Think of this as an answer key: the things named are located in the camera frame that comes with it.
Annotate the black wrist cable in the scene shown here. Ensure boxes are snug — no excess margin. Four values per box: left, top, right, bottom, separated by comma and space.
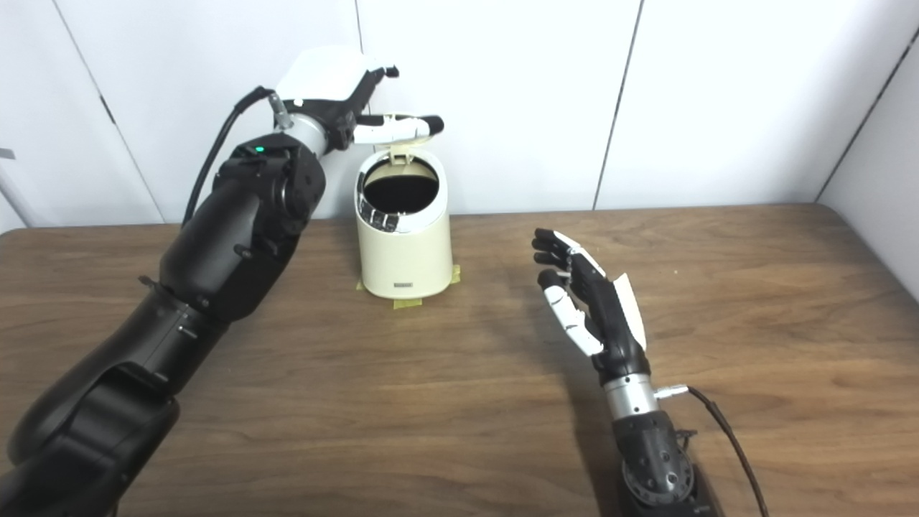
182, 86, 299, 227
653, 384, 770, 517

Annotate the cream-colored cylindrical bin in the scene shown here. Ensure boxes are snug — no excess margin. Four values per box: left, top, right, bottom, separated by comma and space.
354, 147, 453, 299

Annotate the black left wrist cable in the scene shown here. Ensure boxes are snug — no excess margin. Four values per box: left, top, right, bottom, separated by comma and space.
182, 86, 299, 227

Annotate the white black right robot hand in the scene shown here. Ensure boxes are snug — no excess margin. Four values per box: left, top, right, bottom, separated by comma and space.
531, 228, 650, 385

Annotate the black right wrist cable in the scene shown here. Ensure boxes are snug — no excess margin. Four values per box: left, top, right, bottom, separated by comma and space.
653, 384, 770, 517

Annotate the round cream bin lid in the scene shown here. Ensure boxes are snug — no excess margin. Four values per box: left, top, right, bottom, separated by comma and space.
363, 111, 434, 167

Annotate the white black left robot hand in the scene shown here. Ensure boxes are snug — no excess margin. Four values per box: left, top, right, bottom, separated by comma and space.
275, 47, 445, 152

